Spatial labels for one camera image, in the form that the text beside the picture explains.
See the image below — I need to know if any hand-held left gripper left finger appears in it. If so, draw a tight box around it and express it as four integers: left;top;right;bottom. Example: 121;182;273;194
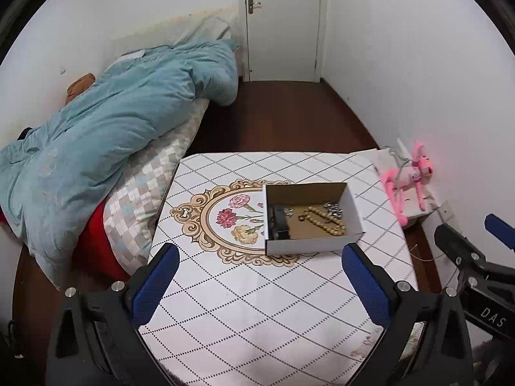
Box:
45;243;180;386

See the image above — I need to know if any cream headboard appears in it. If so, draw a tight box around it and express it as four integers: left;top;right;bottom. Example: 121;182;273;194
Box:
110;6;238;59

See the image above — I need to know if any wooden bead bracelet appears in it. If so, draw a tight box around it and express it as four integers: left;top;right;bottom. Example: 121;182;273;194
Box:
303;206;347;237

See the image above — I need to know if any white paper bag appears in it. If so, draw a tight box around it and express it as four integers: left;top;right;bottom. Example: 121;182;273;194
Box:
350;139;451;218

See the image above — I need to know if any black smart band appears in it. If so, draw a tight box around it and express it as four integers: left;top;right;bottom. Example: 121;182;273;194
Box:
270;205;291;239

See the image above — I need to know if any thin cable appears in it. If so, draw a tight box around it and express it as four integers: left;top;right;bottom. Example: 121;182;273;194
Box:
406;245;445;262

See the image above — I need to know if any red blanket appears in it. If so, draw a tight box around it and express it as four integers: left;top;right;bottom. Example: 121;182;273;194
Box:
0;201;131;282

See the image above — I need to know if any pink plush toy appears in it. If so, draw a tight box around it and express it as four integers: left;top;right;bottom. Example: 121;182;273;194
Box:
380;141;434;226

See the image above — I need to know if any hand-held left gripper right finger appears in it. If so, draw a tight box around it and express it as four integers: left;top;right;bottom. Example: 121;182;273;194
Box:
341;242;475;386

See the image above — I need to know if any light blue quilt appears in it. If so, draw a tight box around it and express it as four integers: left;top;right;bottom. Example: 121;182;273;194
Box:
0;39;241;290

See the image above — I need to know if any white cardboard box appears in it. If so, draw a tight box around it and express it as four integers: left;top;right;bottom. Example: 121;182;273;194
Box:
262;182;367;257

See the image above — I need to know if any brown plush toy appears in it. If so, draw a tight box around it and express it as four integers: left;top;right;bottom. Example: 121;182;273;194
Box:
65;73;96;105

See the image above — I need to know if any diamond patterned tablecloth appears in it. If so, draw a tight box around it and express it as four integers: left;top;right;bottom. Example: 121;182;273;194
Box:
139;151;421;386

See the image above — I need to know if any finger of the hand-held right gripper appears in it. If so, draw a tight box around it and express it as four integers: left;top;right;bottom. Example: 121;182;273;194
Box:
484;214;515;250
434;224;515;287

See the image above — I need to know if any checkered pillow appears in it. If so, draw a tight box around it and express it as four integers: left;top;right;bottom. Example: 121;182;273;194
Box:
102;98;210;264

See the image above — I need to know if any white door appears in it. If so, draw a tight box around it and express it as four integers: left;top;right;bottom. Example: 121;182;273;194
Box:
237;0;328;83

